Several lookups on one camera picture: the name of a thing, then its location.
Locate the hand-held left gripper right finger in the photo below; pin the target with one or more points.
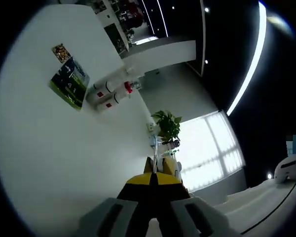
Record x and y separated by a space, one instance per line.
195 217

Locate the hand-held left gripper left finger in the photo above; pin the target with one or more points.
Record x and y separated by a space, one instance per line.
108 217

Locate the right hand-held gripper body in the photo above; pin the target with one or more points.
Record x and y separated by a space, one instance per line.
179 170

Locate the clear plastic skincare packet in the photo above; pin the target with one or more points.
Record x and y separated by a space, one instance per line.
156 153

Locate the clear-capped white skincare bottle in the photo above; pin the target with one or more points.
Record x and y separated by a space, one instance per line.
99 94
109 105

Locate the white skincare tube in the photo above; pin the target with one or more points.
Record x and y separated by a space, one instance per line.
101 83

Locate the green skincare sachet packet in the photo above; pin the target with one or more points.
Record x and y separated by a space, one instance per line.
71 84

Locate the gold skincare sachet packet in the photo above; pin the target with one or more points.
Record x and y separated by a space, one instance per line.
61 53

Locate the small green spray bottle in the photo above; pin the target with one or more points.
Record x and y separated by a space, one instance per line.
175 151

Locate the dark-capped water bottle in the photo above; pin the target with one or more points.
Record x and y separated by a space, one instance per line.
173 143

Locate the blue packet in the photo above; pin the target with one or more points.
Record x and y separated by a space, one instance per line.
153 140

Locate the bright window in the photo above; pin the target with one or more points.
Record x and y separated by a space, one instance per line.
207 148

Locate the white power socket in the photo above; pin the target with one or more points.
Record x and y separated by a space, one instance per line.
150 127

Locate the green potted plant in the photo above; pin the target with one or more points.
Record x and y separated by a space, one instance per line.
167 126

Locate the person's white shirt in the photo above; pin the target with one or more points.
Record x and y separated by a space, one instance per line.
261 205

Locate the white wearable chest device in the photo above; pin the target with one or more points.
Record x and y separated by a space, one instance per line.
289 169

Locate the row of white desks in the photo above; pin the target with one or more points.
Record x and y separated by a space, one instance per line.
108 22

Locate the curved ceiling light strip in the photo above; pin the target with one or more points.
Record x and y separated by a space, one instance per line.
261 37

